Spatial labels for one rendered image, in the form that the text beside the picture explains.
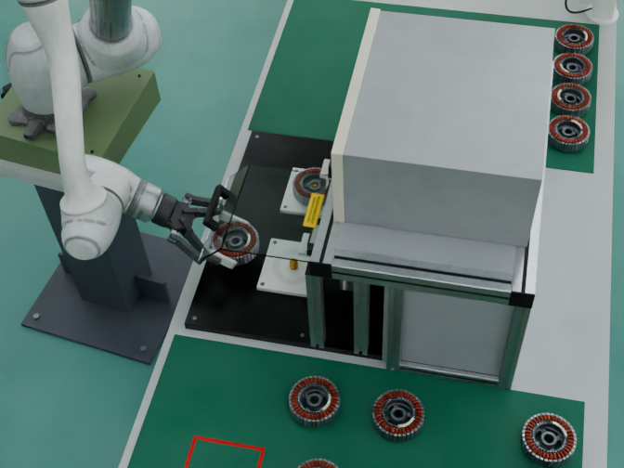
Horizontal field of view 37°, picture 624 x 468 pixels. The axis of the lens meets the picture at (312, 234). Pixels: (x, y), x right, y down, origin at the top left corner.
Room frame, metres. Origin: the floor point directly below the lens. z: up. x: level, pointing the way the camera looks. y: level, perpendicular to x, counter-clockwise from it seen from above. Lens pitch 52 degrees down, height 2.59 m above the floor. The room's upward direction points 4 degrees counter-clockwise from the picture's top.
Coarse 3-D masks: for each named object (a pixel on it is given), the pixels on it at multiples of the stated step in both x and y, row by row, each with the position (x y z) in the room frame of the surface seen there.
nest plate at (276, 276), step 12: (264, 264) 1.35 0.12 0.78; (276, 264) 1.35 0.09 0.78; (288, 264) 1.35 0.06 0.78; (300, 264) 1.34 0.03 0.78; (264, 276) 1.32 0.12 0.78; (276, 276) 1.31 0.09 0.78; (288, 276) 1.31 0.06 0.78; (300, 276) 1.31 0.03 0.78; (264, 288) 1.28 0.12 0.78; (276, 288) 1.28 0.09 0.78; (288, 288) 1.28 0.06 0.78; (300, 288) 1.27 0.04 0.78
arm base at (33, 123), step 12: (84, 96) 1.89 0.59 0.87; (96, 96) 1.91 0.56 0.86; (84, 108) 1.86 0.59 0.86; (12, 120) 1.82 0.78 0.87; (24, 120) 1.81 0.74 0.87; (36, 120) 1.79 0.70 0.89; (48, 120) 1.79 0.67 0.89; (24, 132) 1.76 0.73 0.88; (36, 132) 1.77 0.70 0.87; (48, 132) 1.78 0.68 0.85
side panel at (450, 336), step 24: (408, 312) 1.06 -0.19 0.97; (432, 312) 1.05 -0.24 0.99; (456, 312) 1.03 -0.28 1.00; (480, 312) 1.02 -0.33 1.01; (504, 312) 1.01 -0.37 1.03; (528, 312) 0.99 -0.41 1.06; (408, 336) 1.06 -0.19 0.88; (432, 336) 1.05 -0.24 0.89; (456, 336) 1.03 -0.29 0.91; (480, 336) 1.02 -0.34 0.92; (504, 336) 1.01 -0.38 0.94; (408, 360) 1.06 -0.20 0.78; (432, 360) 1.04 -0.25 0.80; (456, 360) 1.03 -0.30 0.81; (480, 360) 1.02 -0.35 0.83; (504, 360) 0.99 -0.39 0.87; (504, 384) 1.00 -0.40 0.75
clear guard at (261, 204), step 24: (264, 168) 1.41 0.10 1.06; (240, 192) 1.34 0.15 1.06; (264, 192) 1.33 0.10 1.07; (288, 192) 1.33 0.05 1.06; (312, 192) 1.32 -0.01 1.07; (216, 216) 1.31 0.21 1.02; (240, 216) 1.27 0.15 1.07; (264, 216) 1.27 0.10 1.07; (288, 216) 1.26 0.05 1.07; (216, 240) 1.22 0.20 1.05; (240, 240) 1.20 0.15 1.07; (264, 240) 1.20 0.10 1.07; (288, 240) 1.20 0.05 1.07; (312, 240) 1.19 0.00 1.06
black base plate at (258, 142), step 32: (256, 160) 1.71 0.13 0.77; (288, 160) 1.70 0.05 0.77; (320, 160) 1.69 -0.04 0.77; (256, 256) 1.38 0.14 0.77; (224, 288) 1.30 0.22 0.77; (256, 288) 1.29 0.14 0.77; (192, 320) 1.21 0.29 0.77; (224, 320) 1.20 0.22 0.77; (256, 320) 1.20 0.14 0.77; (288, 320) 1.19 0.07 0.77; (352, 320) 1.18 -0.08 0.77; (352, 352) 1.10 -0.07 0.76
